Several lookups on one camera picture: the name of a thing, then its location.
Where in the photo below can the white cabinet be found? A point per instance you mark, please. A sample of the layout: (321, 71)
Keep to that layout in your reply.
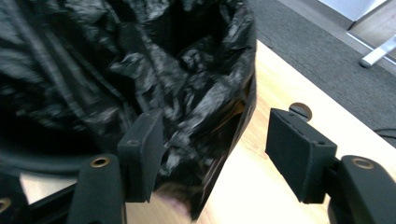
(355, 7)

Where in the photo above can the black garbage bag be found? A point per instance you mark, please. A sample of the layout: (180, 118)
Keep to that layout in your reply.
(124, 62)

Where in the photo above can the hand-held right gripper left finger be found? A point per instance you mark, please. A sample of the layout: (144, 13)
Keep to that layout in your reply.
(141, 155)

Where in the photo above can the round dark table hole cap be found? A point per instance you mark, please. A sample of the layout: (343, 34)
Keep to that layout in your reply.
(300, 111)

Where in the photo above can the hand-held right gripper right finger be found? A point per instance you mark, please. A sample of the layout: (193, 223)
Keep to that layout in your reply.
(295, 155)

